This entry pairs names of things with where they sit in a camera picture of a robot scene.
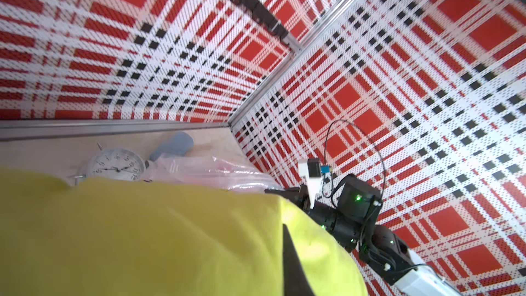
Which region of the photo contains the clear plastic vacuum bag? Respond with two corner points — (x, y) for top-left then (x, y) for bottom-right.
(141, 154), (284, 193)

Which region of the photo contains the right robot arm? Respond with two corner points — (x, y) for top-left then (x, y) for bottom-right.
(265, 174), (460, 295)

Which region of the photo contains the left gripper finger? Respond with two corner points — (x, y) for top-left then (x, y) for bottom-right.
(282, 224), (315, 296)

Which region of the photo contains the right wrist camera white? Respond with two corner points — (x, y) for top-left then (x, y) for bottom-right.
(298, 158), (331, 209)

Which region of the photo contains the blue glasses case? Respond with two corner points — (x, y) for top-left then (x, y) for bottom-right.
(149, 132), (194, 162)

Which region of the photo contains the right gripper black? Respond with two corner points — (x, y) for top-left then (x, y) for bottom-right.
(264, 174), (383, 252)

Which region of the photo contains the yellow garment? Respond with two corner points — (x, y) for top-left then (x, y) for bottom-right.
(1, 168), (368, 295)

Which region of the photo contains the white alarm clock on table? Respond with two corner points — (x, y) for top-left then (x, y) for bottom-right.
(67, 143), (151, 185)

